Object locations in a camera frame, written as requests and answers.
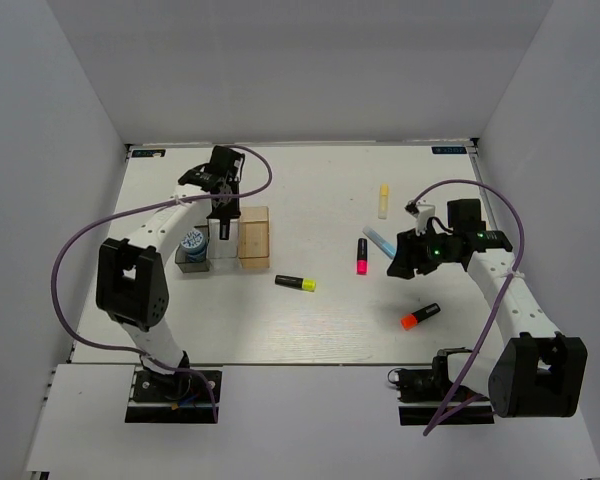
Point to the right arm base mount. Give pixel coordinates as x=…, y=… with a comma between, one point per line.
x=420, y=390

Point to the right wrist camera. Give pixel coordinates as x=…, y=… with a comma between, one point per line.
x=422, y=213

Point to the right blue table label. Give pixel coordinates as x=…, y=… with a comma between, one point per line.
x=448, y=150

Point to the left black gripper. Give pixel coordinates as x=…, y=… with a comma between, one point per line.
x=233, y=211

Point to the orange black highlighter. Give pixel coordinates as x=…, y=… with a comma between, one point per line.
x=413, y=319

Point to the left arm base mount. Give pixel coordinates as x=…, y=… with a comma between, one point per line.
x=157, y=400

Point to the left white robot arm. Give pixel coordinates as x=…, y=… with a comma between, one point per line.
x=131, y=282

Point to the yellow black highlighter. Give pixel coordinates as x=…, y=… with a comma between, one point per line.
x=293, y=282

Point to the left blue table label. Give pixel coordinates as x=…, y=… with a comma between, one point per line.
x=148, y=153

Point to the green black highlighter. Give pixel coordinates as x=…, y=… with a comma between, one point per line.
x=224, y=229

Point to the pastel yellow highlighter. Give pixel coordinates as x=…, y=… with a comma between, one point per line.
x=383, y=203

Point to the clear transparent container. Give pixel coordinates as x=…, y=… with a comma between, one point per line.
x=223, y=255

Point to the pastel blue highlighter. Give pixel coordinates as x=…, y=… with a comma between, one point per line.
x=385, y=246

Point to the pink black highlighter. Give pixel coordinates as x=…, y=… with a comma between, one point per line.
x=362, y=256

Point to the orange transparent container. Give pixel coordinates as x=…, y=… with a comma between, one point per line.
x=254, y=238

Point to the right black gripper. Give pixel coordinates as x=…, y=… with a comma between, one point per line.
x=409, y=256

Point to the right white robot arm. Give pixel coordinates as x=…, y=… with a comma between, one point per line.
x=540, y=371

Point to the grey transparent container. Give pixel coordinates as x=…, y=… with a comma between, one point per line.
x=187, y=267

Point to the blue table label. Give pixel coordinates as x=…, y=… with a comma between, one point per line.
x=148, y=153
x=448, y=150

